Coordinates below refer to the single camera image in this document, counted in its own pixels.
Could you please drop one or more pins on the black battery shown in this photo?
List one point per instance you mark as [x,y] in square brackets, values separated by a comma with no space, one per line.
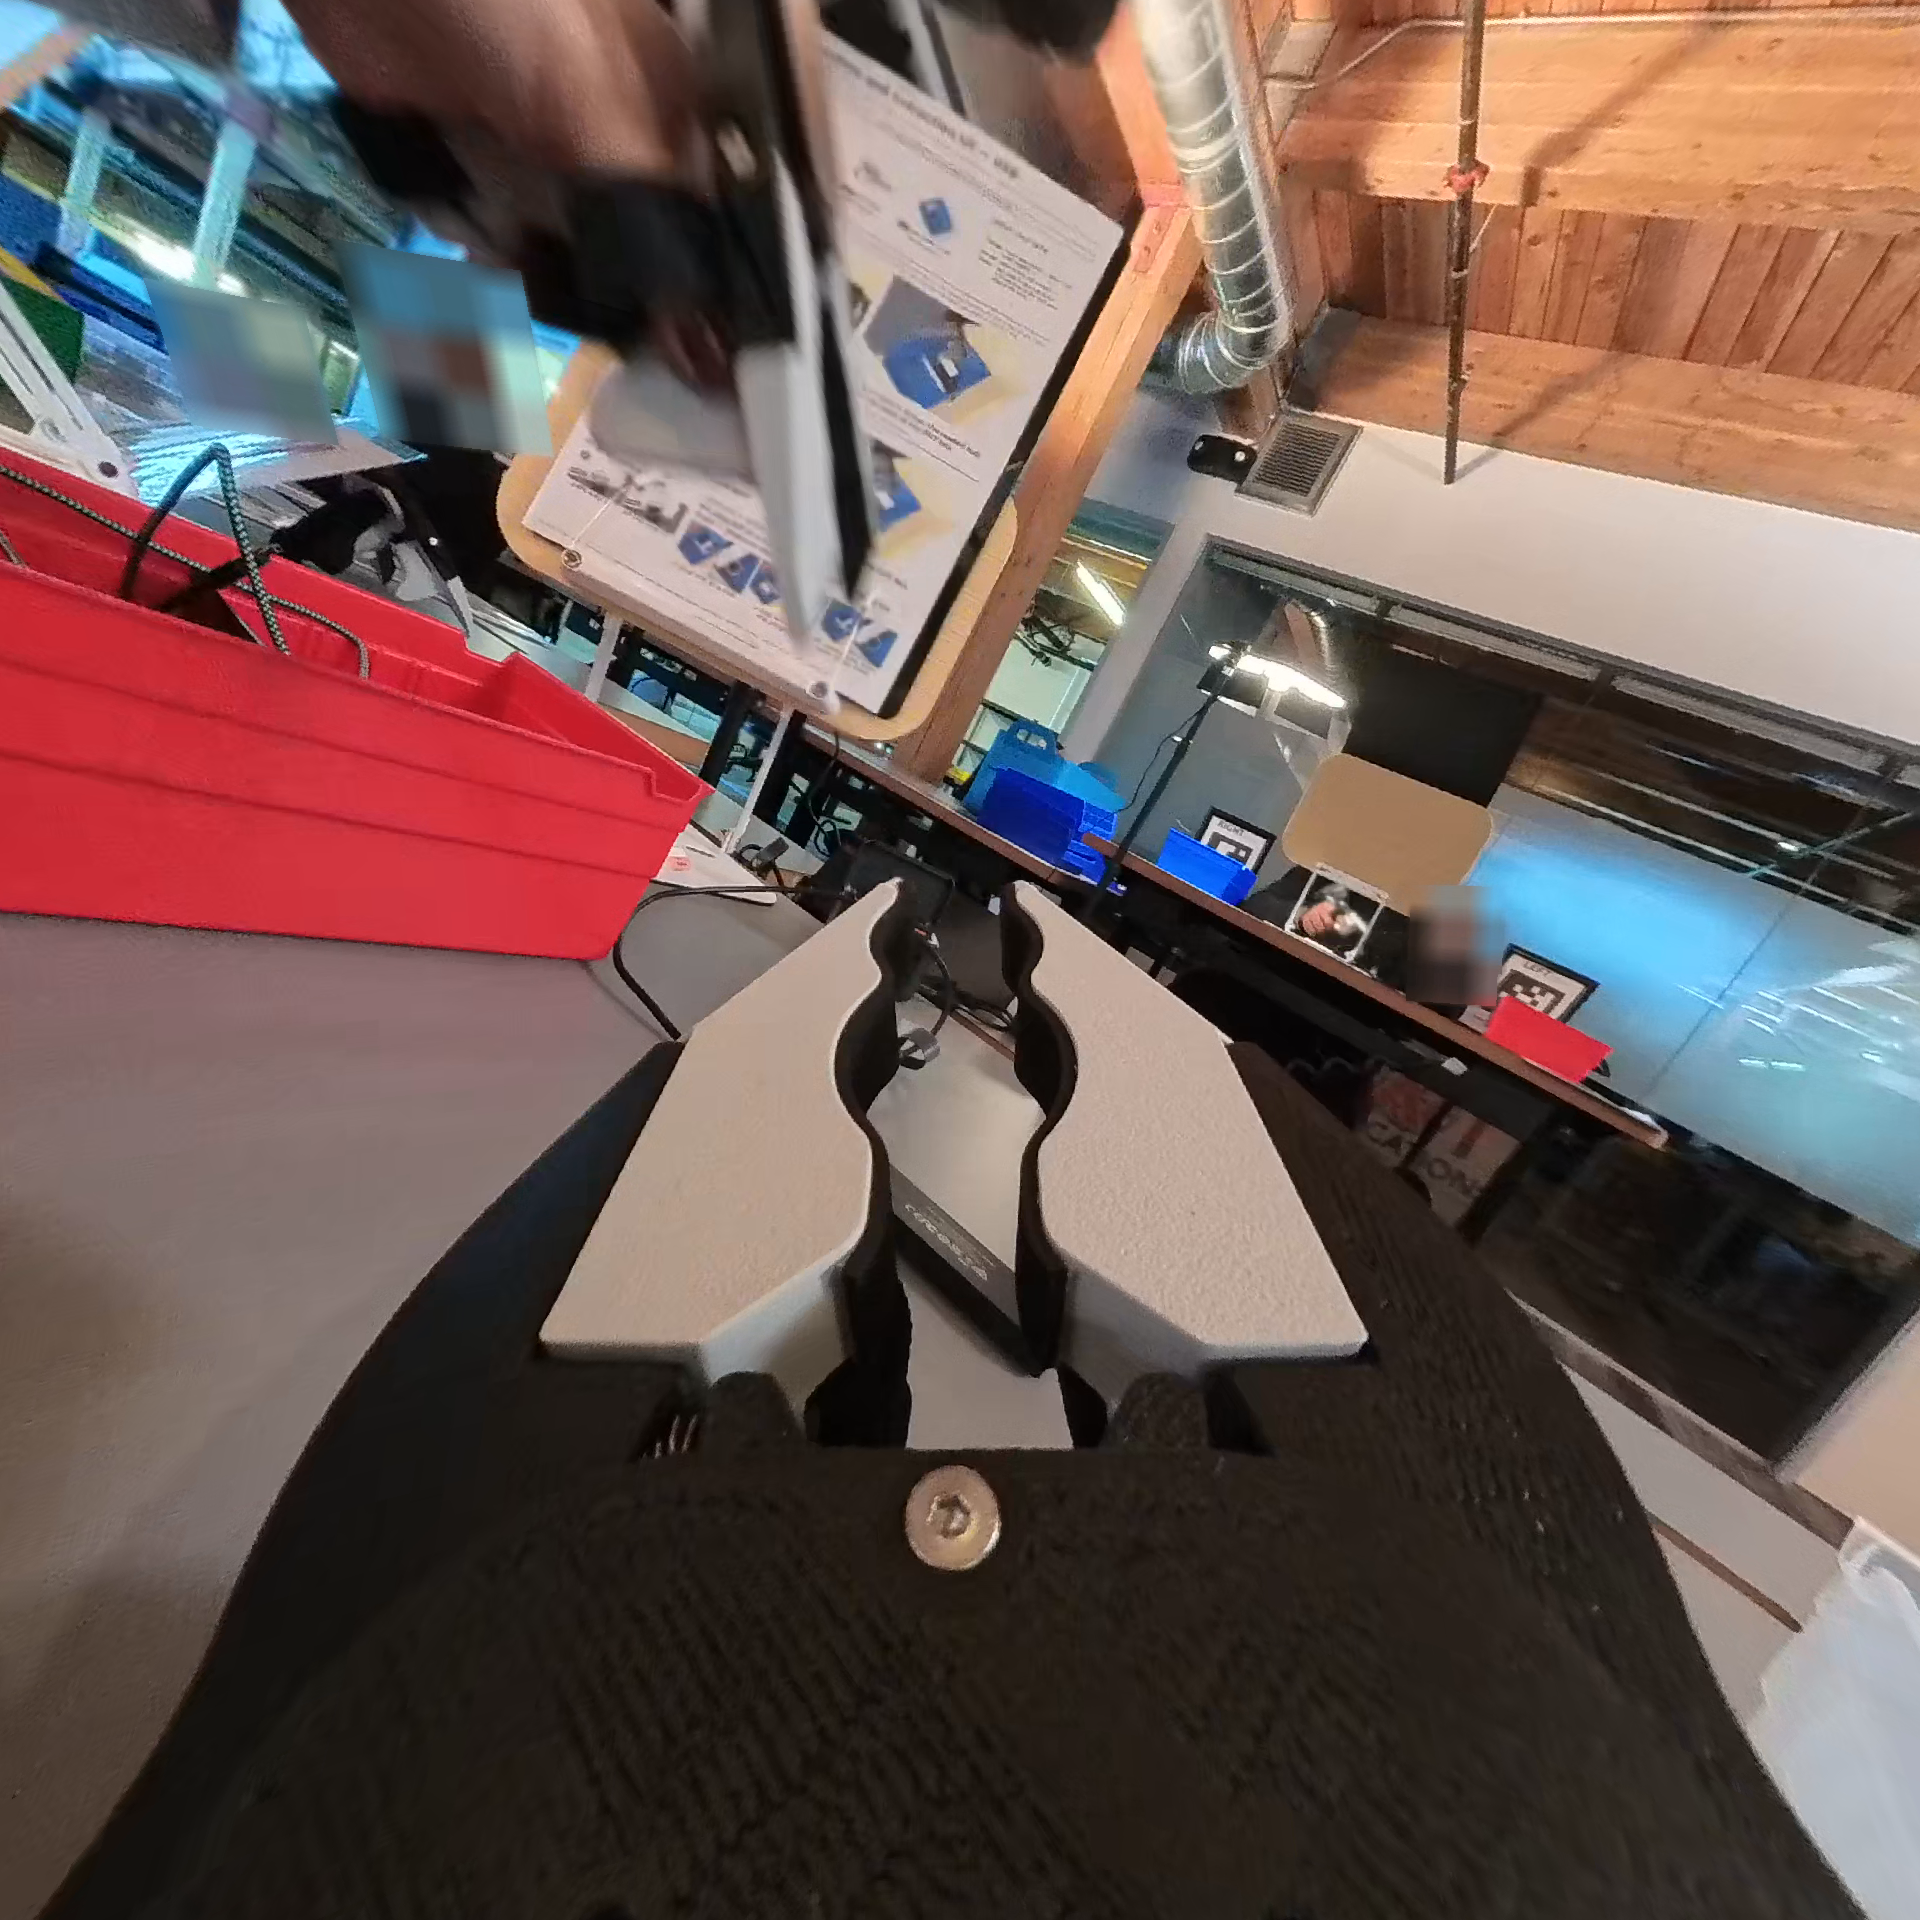
[961,1253]

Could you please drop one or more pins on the black wall camera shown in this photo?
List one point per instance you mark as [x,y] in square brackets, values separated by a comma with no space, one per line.
[1223,453]

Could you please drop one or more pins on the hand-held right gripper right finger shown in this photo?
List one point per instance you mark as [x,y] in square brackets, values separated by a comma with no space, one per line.
[1201,1201]

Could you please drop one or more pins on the clear plastic bin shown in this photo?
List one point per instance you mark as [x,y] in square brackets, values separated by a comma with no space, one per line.
[1862,1723]

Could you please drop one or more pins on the large blue bin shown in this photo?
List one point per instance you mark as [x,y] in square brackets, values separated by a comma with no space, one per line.
[1043,809]

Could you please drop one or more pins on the tan rounded board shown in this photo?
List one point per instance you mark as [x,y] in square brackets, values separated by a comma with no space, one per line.
[1389,833]

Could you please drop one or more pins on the dark-legged work table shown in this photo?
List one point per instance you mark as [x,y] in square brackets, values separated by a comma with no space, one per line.
[931,787]
[1349,991]

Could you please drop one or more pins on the black display panel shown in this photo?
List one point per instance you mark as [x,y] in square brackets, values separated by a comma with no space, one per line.
[1424,728]

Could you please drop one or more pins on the framed black-white marker sign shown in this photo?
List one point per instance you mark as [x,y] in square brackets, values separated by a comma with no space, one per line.
[1553,975]
[1237,840]

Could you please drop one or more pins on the black light stand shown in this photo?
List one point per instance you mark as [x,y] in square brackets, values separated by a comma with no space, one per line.
[1237,682]

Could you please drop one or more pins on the small red bin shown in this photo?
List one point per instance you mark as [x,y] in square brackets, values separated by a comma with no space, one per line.
[1547,1037]

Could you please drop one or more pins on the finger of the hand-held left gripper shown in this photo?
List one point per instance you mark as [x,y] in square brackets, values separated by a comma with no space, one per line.
[853,493]
[796,450]

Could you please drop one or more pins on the light blue container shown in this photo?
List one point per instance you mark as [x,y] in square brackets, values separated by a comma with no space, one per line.
[1020,748]

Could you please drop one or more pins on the small white red-tagged item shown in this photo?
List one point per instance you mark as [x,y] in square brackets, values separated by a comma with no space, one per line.
[683,866]

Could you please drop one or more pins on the wooden pillar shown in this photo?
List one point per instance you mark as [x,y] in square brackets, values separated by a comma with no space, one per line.
[1080,481]

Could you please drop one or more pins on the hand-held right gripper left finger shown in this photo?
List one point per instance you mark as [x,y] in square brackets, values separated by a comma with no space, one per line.
[721,1201]

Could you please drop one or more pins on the small blue bin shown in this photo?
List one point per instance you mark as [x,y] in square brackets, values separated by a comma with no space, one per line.
[1207,866]

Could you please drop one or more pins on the wall air vent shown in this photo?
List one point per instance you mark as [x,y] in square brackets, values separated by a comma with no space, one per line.
[1300,457]

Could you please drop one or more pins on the large red plastic bin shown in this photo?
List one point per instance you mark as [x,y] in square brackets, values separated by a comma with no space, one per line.
[301,809]

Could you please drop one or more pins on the person's left hand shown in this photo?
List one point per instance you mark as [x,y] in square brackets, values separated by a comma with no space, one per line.
[494,89]

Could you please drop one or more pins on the white stand with plastic bags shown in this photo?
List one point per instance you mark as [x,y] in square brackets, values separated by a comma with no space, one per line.
[60,404]

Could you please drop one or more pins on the instruction sign stand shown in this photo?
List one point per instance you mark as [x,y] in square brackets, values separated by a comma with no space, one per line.
[974,271]

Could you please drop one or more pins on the silver ceiling duct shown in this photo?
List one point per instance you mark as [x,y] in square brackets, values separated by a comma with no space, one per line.
[1223,194]

